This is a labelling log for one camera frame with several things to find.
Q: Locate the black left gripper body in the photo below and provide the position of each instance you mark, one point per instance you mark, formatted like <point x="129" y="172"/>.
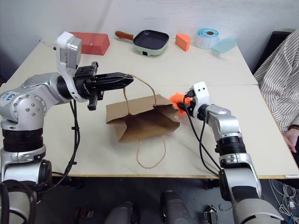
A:
<point x="84" y="85"/>

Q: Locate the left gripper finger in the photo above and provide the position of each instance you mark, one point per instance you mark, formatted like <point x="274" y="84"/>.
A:
<point x="116" y="76"/>
<point x="114" y="86"/>

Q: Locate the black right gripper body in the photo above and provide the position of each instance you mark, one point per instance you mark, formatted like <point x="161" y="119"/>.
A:
<point x="189" y="107"/>

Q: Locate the orange plush toy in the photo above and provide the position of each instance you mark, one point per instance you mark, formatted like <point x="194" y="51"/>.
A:
<point x="175" y="98"/>

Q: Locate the brown paper bag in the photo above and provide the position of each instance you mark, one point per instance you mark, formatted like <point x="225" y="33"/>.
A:
<point x="144" y="121"/>

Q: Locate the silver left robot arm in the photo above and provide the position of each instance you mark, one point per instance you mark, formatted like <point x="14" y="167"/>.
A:
<point x="28" y="105"/>

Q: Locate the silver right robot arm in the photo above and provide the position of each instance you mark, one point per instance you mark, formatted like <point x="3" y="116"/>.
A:
<point x="236" y="168"/>

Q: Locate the person's bare hand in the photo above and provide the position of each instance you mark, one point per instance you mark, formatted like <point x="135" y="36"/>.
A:
<point x="293" y="138"/>

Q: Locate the red box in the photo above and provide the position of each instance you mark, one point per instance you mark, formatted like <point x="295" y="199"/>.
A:
<point x="93" y="43"/>

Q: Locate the mint green electric frying pan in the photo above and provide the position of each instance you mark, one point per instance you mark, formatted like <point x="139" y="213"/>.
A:
<point x="150" y="42"/>

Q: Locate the clear plastic piece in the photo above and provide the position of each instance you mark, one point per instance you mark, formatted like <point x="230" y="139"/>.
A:
<point x="47" y="43"/>

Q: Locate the orange wedge block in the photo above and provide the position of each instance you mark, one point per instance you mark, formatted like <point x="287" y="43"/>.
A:
<point x="182" y="42"/>

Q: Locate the light blue translucent block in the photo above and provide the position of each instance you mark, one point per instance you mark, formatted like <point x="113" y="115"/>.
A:
<point x="224" y="46"/>

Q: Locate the white label roll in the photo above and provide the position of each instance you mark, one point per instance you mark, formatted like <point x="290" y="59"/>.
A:
<point x="206" y="38"/>

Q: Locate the person in striped shirt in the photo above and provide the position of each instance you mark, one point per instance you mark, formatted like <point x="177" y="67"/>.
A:
<point x="280" y="79"/>

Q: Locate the black chair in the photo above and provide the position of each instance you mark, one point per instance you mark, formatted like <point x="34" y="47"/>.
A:
<point x="268" y="46"/>

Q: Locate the dark rounded shape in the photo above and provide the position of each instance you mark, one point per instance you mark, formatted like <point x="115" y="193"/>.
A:
<point x="121" y="213"/>
<point x="175" y="207"/>

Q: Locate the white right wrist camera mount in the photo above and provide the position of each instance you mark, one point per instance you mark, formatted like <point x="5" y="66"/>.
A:
<point x="201" y="92"/>

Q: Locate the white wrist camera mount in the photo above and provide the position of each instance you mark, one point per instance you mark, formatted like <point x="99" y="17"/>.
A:
<point x="67" y="50"/>
<point x="201" y="92"/>

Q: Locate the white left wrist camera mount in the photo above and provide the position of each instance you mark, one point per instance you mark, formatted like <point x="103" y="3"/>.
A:
<point x="67" y="50"/>

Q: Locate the small metal bracket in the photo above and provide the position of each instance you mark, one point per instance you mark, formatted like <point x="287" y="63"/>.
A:
<point x="211" y="215"/>

